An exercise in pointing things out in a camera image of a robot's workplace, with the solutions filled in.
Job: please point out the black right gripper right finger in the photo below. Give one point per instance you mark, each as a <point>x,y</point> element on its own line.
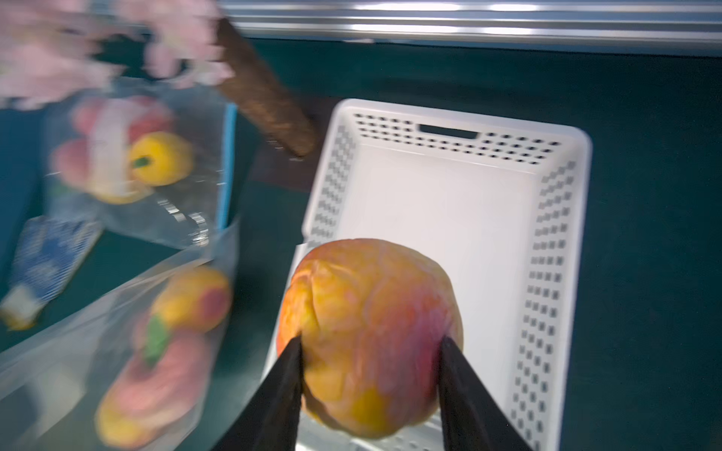
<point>471,419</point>

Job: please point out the pink cherry blossom tree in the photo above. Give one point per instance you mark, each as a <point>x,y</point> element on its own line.
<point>50,50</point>

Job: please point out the horizontal aluminium frame rail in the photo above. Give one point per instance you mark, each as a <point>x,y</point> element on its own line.
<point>674,28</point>

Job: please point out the blue dotted work glove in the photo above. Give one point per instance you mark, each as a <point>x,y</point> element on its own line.
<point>48,254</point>

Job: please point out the orange-pink cracked peach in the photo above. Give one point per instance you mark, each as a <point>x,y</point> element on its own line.
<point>371,316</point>

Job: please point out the orange peach basket front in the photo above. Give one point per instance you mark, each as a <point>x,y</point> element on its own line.
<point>128,193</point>

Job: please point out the clear zip-top bag blue zipper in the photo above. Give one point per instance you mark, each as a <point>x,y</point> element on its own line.
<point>187,213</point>

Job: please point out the pink peach basket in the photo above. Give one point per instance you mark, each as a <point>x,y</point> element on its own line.
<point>115,429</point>

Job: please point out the yellow peach red spot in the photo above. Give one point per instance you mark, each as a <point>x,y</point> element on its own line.
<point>198,299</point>

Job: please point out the white perforated plastic basket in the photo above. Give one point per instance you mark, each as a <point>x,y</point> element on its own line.
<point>499,204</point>

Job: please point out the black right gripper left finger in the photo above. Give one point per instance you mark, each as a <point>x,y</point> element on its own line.
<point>271,418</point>

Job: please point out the pink peach large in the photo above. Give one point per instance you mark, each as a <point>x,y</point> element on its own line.
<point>138,115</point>

